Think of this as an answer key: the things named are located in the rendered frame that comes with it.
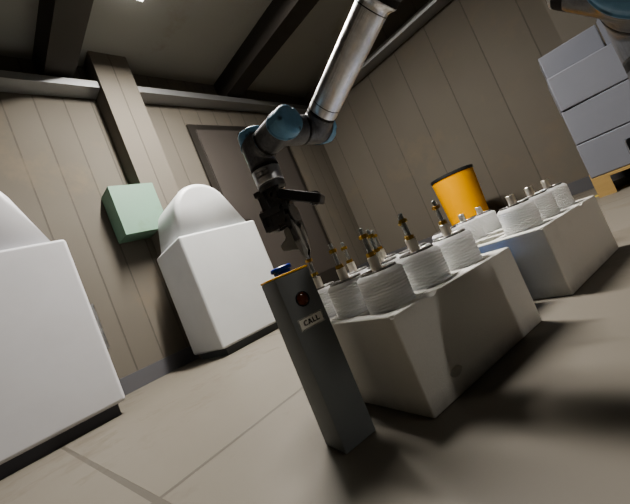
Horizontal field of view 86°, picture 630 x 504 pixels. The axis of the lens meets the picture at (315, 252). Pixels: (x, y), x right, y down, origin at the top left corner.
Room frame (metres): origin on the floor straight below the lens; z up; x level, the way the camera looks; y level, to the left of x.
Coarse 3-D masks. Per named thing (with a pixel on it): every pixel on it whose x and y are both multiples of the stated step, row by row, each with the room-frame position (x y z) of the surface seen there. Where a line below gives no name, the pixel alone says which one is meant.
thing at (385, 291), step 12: (396, 264) 0.65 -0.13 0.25; (372, 276) 0.63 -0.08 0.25; (384, 276) 0.63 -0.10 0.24; (396, 276) 0.63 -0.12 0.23; (360, 288) 0.66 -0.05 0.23; (372, 288) 0.64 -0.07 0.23; (384, 288) 0.63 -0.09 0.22; (396, 288) 0.63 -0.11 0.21; (408, 288) 0.64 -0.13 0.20; (372, 300) 0.64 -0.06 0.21; (384, 300) 0.63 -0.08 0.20; (396, 300) 0.63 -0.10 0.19; (408, 300) 0.63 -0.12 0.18; (372, 312) 0.65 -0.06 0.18; (384, 312) 0.63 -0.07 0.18
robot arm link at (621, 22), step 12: (552, 0) 0.40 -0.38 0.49; (564, 0) 0.39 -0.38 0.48; (576, 0) 0.38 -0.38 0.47; (588, 0) 0.36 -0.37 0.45; (600, 0) 0.34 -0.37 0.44; (612, 0) 0.34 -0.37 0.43; (624, 0) 0.33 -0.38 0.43; (576, 12) 0.40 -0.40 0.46; (588, 12) 0.39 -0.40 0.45; (600, 12) 0.37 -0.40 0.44; (612, 12) 0.35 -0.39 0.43; (624, 12) 0.34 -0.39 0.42; (612, 24) 0.40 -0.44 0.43; (624, 24) 0.39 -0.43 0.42
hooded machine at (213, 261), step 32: (192, 192) 2.41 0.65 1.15; (160, 224) 2.56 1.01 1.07; (192, 224) 2.35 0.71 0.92; (224, 224) 2.51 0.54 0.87; (160, 256) 2.53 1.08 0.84; (192, 256) 2.25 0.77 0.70; (224, 256) 2.41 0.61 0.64; (256, 256) 2.58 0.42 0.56; (192, 288) 2.29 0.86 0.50; (224, 288) 2.34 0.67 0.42; (256, 288) 2.51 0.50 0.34; (192, 320) 2.44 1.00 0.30; (224, 320) 2.28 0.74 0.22; (256, 320) 2.44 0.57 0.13; (224, 352) 2.31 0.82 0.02
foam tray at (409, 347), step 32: (512, 256) 0.77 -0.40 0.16; (448, 288) 0.65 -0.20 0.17; (480, 288) 0.69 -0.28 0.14; (512, 288) 0.74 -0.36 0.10; (352, 320) 0.67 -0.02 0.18; (384, 320) 0.58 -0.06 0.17; (416, 320) 0.59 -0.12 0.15; (448, 320) 0.63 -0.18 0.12; (480, 320) 0.67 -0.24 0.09; (512, 320) 0.72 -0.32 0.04; (352, 352) 0.70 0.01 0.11; (384, 352) 0.62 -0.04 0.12; (416, 352) 0.58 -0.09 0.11; (448, 352) 0.61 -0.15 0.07; (480, 352) 0.65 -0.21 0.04; (384, 384) 0.65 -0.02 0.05; (416, 384) 0.57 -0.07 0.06; (448, 384) 0.60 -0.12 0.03
